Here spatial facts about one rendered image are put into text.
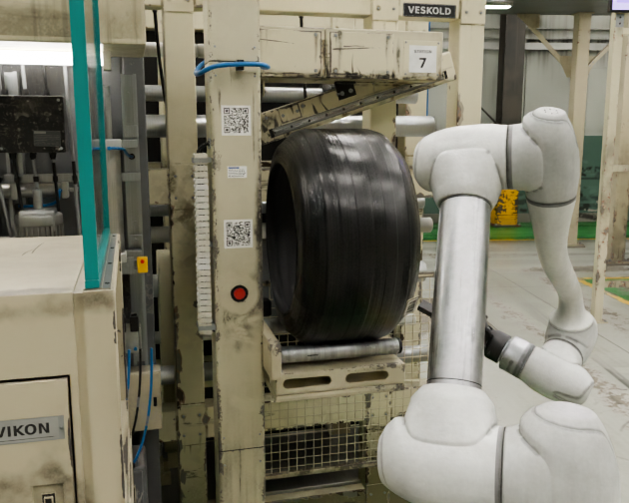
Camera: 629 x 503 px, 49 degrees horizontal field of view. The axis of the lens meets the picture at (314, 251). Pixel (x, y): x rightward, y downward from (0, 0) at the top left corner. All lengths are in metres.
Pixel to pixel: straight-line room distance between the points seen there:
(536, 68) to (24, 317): 11.32
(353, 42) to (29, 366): 1.45
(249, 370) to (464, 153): 0.86
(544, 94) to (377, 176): 10.38
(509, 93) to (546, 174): 9.81
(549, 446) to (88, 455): 0.70
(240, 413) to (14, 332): 1.03
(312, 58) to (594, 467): 1.39
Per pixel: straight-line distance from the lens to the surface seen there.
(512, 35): 11.32
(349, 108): 2.29
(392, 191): 1.74
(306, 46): 2.13
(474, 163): 1.42
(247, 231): 1.83
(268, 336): 1.86
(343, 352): 1.89
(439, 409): 1.24
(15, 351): 1.04
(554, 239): 1.53
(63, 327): 1.03
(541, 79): 12.05
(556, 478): 1.21
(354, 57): 2.16
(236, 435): 1.99
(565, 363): 1.74
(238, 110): 1.81
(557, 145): 1.43
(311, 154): 1.76
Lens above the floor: 1.49
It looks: 10 degrees down
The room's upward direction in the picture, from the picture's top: straight up
